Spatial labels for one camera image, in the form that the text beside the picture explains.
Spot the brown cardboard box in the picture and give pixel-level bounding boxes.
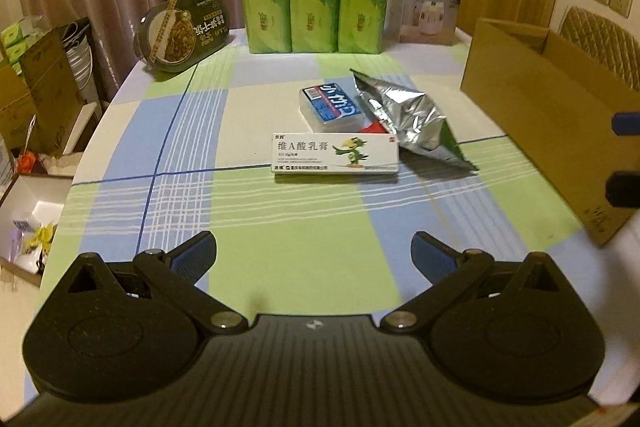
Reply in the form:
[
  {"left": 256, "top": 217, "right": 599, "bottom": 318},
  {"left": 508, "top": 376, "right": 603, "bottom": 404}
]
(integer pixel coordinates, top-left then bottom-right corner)
[{"left": 460, "top": 17, "right": 640, "bottom": 249}]

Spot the green packet pile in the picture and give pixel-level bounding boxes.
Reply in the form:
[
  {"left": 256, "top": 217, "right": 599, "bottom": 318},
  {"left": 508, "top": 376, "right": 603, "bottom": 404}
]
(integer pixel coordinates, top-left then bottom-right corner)
[{"left": 0, "top": 19, "right": 47, "bottom": 64}]

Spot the yellow wrapper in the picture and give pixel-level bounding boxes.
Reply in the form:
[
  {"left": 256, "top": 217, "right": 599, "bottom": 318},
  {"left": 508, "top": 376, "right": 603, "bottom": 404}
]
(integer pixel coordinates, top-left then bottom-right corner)
[{"left": 27, "top": 223, "right": 57, "bottom": 255}]

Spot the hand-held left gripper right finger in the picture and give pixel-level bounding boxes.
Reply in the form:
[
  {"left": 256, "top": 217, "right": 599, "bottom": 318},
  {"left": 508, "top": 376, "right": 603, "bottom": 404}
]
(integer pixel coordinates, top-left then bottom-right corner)
[{"left": 381, "top": 230, "right": 565, "bottom": 334}]

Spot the white open box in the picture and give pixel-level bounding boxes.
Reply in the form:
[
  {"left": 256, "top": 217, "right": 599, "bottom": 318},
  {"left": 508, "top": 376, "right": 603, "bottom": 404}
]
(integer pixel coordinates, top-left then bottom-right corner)
[{"left": 0, "top": 173, "right": 74, "bottom": 290}]

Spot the stack of white bowls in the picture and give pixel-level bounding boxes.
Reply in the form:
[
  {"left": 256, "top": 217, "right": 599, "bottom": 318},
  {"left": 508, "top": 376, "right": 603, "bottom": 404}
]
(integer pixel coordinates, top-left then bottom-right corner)
[{"left": 62, "top": 24, "right": 99, "bottom": 106}]

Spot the blue pocket tissue pack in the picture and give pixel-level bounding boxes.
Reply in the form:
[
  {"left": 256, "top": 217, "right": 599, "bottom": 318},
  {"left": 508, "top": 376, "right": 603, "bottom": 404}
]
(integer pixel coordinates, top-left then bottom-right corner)
[{"left": 299, "top": 82, "right": 365, "bottom": 132}]

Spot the desktop with checked tablecloth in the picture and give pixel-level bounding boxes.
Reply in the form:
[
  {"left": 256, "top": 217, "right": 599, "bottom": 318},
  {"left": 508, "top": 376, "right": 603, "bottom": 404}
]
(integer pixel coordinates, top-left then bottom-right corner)
[{"left": 22, "top": 31, "right": 623, "bottom": 408}]

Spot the tall open cardboard carton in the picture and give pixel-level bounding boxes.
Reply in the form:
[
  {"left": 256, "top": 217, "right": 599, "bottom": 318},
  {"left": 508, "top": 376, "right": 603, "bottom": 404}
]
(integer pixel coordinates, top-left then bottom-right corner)
[{"left": 20, "top": 19, "right": 102, "bottom": 156}]

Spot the low cardboard carton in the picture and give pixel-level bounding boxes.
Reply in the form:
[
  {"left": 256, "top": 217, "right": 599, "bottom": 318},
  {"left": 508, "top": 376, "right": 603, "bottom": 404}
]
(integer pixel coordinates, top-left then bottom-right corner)
[{"left": 0, "top": 62, "right": 40, "bottom": 154}]

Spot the silver foil bag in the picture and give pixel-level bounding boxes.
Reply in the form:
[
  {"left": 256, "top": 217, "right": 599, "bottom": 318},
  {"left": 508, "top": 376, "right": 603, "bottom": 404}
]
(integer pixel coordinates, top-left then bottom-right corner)
[{"left": 350, "top": 68, "right": 479, "bottom": 174}]

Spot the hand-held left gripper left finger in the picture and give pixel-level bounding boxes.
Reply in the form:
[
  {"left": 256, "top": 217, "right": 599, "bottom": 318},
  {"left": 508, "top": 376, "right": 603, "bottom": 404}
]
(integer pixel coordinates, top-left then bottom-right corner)
[{"left": 66, "top": 230, "right": 248, "bottom": 334}]

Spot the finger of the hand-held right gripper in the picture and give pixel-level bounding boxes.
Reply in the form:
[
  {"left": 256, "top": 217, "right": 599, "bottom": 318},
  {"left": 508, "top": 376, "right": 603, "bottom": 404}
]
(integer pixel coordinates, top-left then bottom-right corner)
[
  {"left": 614, "top": 110, "right": 640, "bottom": 136},
  {"left": 605, "top": 171, "right": 640, "bottom": 208}
]

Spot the dark green instant meal bowl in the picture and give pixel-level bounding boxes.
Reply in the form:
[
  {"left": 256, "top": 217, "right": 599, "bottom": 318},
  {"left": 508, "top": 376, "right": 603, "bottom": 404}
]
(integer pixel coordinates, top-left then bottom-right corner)
[{"left": 135, "top": 0, "right": 232, "bottom": 80}]

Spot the white ointment box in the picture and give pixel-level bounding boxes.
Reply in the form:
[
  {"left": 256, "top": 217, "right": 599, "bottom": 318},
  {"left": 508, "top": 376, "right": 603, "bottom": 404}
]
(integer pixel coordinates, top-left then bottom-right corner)
[{"left": 271, "top": 133, "right": 401, "bottom": 184}]

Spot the quilted chair back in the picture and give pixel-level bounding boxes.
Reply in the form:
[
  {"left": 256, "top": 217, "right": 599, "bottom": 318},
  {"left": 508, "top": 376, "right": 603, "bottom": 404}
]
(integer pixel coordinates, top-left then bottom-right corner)
[{"left": 557, "top": 5, "right": 640, "bottom": 112}]

